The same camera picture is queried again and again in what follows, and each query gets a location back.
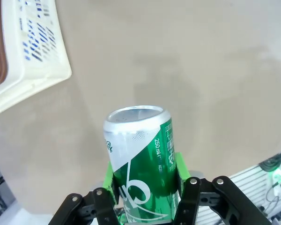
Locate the black cable bundle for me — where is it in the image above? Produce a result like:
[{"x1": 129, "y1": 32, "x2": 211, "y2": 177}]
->
[{"x1": 259, "y1": 150, "x2": 281, "y2": 174}]

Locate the cream shopping basket brown rim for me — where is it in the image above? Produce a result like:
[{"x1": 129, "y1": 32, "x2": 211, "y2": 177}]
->
[{"x1": 0, "y1": 0, "x2": 73, "y2": 120}]

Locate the white plug adapter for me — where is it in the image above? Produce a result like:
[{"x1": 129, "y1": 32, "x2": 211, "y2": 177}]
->
[{"x1": 269, "y1": 167, "x2": 281, "y2": 197}]

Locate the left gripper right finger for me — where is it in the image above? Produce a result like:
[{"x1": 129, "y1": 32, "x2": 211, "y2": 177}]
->
[{"x1": 172, "y1": 151, "x2": 273, "y2": 225}]

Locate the slotted aluminium panel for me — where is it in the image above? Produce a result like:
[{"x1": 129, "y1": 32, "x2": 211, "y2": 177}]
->
[{"x1": 196, "y1": 147, "x2": 281, "y2": 225}]

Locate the green drink can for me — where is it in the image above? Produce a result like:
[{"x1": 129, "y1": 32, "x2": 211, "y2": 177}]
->
[{"x1": 103, "y1": 105, "x2": 181, "y2": 224}]

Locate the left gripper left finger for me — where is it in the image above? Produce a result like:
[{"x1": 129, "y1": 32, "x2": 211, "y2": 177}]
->
[{"x1": 47, "y1": 161, "x2": 123, "y2": 225}]

